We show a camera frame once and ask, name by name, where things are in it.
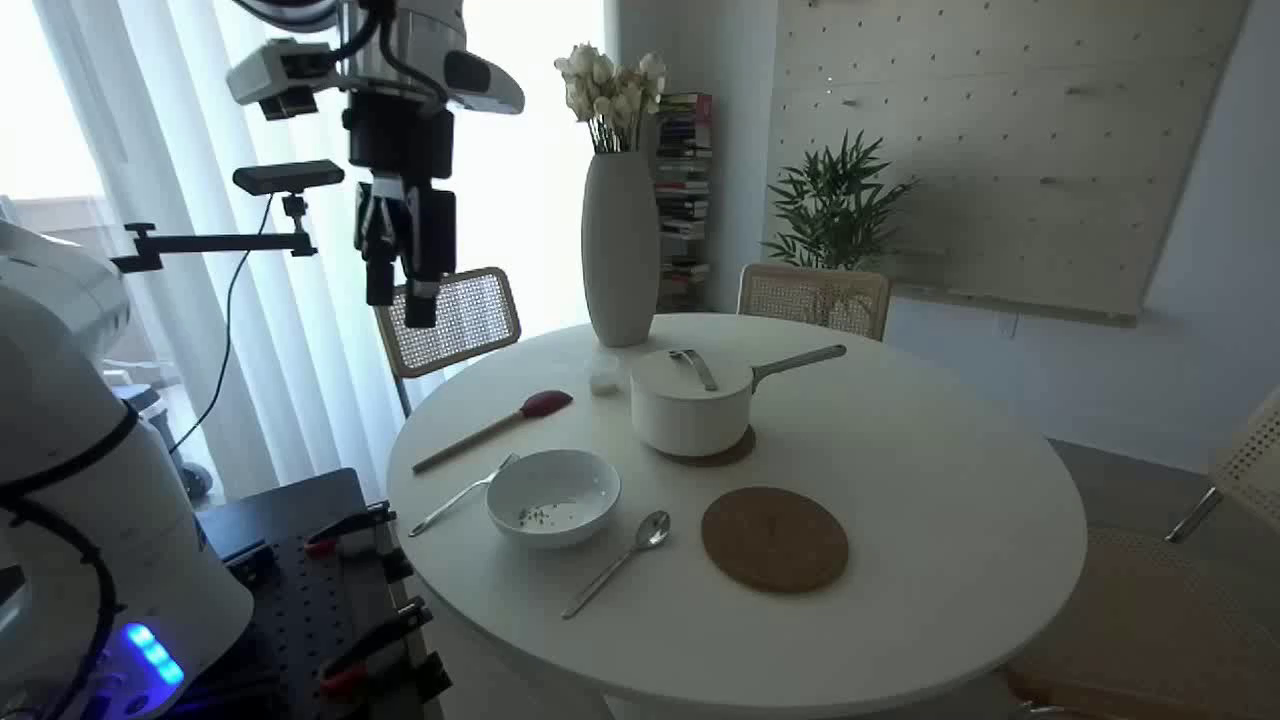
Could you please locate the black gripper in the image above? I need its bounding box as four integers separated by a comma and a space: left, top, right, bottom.
343, 87, 462, 333

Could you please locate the rattan back chair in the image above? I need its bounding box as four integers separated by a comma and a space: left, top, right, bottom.
369, 262, 529, 420
1161, 378, 1280, 549
737, 261, 896, 344

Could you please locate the white sheer curtain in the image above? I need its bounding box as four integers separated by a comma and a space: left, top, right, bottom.
32, 0, 621, 500

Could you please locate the tall white ribbed vase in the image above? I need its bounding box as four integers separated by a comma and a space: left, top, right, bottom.
576, 149, 666, 350

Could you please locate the small white cup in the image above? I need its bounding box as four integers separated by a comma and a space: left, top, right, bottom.
585, 350, 629, 401

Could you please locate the silver fork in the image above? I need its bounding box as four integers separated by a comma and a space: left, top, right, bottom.
405, 453, 520, 540

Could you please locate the white ceramic bowl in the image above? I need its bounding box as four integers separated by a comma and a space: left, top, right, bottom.
484, 443, 623, 553

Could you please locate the white flower bouquet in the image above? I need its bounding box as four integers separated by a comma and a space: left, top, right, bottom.
552, 39, 673, 159

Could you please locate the black perforated robot table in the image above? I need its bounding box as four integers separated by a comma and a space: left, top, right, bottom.
156, 462, 454, 720

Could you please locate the silver spoon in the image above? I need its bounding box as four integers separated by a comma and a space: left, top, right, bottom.
559, 509, 677, 625

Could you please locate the green potted plant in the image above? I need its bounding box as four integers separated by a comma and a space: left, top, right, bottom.
764, 129, 919, 274

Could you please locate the light wooden pegboard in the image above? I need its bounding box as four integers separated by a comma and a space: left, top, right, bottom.
769, 0, 1254, 322

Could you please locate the black exterior camera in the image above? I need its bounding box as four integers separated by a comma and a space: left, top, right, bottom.
226, 154, 346, 200

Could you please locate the thin black camera cable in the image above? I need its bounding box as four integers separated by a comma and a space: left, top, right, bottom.
162, 197, 281, 461

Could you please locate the red spatula with wooden handle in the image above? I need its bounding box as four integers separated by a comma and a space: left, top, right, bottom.
407, 383, 576, 478

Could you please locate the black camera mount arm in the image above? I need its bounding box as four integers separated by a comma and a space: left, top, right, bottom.
113, 190, 323, 280

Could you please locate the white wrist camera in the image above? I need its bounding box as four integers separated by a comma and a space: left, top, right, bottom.
223, 36, 529, 122

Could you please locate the black clamp with red handle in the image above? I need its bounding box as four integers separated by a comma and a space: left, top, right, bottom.
316, 597, 441, 699
300, 494, 405, 564

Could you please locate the white pot with metal handle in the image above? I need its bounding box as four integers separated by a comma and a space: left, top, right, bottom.
629, 340, 850, 462

